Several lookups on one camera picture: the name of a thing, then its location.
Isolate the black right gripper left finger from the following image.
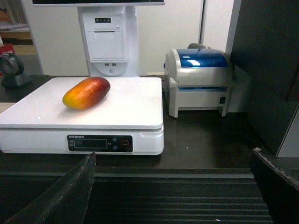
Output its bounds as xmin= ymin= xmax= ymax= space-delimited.
xmin=5 ymin=152 xmax=96 ymax=224

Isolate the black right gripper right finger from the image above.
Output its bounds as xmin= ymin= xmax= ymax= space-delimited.
xmin=249 ymin=148 xmax=299 ymax=224

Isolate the dark red mango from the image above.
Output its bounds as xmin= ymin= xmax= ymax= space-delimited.
xmin=62 ymin=77 xmax=111 ymax=110

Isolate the black slatted checkout counter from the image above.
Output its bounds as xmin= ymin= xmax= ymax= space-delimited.
xmin=0 ymin=74 xmax=299 ymax=224

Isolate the white electronic checkout scale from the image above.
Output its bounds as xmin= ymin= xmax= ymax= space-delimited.
xmin=0 ymin=77 xmax=164 ymax=155

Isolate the white blue label printer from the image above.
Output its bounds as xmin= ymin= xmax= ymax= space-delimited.
xmin=164 ymin=48 xmax=233 ymax=118

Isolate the dark grey side cabinet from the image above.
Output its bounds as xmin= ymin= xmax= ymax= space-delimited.
xmin=231 ymin=0 xmax=299 ymax=158

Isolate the black barcode scanner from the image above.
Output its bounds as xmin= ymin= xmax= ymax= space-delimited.
xmin=0 ymin=53 xmax=32 ymax=88

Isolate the red cardboard box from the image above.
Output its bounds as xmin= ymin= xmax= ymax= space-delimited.
xmin=0 ymin=43 xmax=15 ymax=54

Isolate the white POS terminal stand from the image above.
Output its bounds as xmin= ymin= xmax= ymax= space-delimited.
xmin=32 ymin=0 xmax=165 ymax=77

